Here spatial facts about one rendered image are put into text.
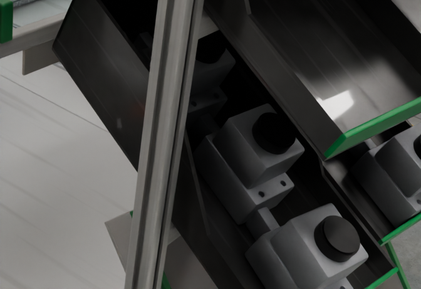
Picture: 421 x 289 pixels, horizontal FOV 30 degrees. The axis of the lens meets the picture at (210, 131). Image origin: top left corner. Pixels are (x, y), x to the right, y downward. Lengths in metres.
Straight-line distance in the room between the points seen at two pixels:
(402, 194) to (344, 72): 0.19
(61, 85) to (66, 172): 0.28
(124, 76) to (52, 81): 0.96
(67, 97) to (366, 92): 1.01
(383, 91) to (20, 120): 0.95
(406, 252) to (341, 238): 2.19
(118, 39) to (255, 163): 0.13
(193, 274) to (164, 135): 0.21
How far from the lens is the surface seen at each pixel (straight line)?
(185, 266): 0.66
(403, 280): 0.81
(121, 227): 0.61
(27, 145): 1.31
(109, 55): 0.55
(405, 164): 0.65
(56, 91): 1.47
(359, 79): 0.50
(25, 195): 1.20
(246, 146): 0.54
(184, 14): 0.45
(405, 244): 2.74
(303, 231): 0.52
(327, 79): 0.48
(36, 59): 0.66
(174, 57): 0.46
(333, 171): 0.67
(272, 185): 0.57
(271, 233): 0.54
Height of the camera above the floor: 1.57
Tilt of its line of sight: 31 degrees down
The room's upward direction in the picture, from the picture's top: 10 degrees clockwise
